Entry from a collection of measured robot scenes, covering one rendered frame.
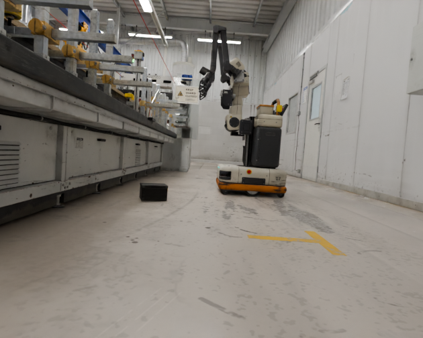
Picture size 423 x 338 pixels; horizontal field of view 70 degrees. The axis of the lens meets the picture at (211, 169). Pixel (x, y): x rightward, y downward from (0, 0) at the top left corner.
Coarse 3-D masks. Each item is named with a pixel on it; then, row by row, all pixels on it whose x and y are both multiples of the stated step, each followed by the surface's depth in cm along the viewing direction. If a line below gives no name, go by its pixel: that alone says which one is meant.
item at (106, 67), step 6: (78, 66) 167; (84, 66) 167; (102, 66) 167; (108, 66) 167; (114, 66) 167; (120, 66) 167; (126, 66) 167; (132, 66) 167; (138, 66) 167; (138, 72) 169
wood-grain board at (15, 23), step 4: (12, 20) 126; (16, 20) 128; (12, 24) 127; (16, 24) 128; (20, 24) 131; (48, 48) 156; (52, 48) 158; (56, 48) 162; (112, 88) 255; (116, 92) 268; (120, 92) 278; (124, 96) 292; (132, 100) 322
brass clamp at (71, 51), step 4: (64, 44) 135; (68, 44) 135; (64, 48) 135; (68, 48) 135; (72, 48) 135; (76, 48) 138; (64, 52) 135; (68, 52) 135; (72, 52) 135; (76, 52) 139; (64, 56) 137; (68, 56) 137; (72, 56) 137; (76, 56) 139; (80, 60) 143; (84, 60) 148
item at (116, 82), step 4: (84, 80) 192; (100, 80) 192; (116, 80) 192; (120, 80) 192; (124, 80) 192; (128, 80) 192; (132, 80) 192; (116, 84) 194; (120, 84) 193; (124, 84) 193; (128, 84) 192; (132, 84) 192; (136, 84) 192; (140, 84) 192; (144, 84) 192; (148, 84) 192
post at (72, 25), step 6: (72, 12) 137; (78, 12) 139; (72, 18) 137; (78, 18) 140; (72, 24) 137; (78, 24) 140; (72, 30) 137; (66, 42) 138; (72, 42) 138; (66, 60) 138; (72, 60) 138; (66, 66) 138; (72, 66) 138
